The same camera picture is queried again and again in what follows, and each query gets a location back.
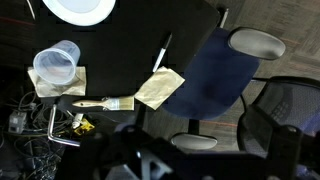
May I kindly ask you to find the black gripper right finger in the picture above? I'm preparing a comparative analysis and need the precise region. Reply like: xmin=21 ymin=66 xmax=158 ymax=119
xmin=246 ymin=109 xmax=303 ymax=180

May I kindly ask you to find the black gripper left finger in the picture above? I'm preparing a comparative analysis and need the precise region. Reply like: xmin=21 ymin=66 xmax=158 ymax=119
xmin=63 ymin=103 xmax=188 ymax=180

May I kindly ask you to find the black and white marker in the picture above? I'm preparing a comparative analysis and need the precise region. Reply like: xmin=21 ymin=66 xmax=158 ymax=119
xmin=152 ymin=32 xmax=174 ymax=73

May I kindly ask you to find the clear plastic cup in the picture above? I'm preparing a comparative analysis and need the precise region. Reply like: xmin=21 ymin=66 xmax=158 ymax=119
xmin=32 ymin=39 xmax=82 ymax=86

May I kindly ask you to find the black mesh office chair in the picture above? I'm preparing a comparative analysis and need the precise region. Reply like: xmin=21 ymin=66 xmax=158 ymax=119
xmin=236 ymin=75 xmax=320 ymax=158

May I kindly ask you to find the yellow power plug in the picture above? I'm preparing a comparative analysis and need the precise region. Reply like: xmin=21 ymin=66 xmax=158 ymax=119
xmin=73 ymin=118 xmax=96 ymax=136

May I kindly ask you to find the white power plug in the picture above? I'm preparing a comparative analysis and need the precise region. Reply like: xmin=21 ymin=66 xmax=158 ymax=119
xmin=71 ymin=113 xmax=85 ymax=130

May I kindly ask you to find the black side table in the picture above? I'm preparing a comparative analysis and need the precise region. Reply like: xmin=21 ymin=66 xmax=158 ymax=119
xmin=33 ymin=0 xmax=222 ymax=129

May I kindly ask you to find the blue office chair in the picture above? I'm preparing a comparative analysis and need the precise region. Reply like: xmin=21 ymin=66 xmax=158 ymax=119
xmin=162 ymin=26 xmax=287 ymax=151

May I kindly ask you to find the white round plate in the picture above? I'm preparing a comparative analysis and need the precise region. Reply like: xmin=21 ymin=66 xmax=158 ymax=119
xmin=41 ymin=0 xmax=117 ymax=27

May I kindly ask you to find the grey power adapter box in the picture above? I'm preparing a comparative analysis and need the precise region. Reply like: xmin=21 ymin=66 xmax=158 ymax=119
xmin=8 ymin=110 xmax=28 ymax=134

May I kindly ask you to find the wooden handled paintbrush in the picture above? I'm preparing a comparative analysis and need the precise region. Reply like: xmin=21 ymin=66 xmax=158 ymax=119
xmin=71 ymin=95 xmax=135 ymax=112

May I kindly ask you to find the chrome table handle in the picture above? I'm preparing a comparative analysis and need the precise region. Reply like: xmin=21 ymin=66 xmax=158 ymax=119
xmin=47 ymin=103 xmax=83 ymax=148

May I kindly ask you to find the tangle of floor cables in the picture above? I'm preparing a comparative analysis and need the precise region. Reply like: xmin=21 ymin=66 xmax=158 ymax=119
xmin=0 ymin=88 xmax=73 ymax=180

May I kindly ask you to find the thin white cable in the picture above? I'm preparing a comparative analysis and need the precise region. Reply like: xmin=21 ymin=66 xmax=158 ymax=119
xmin=25 ymin=0 xmax=36 ymax=20

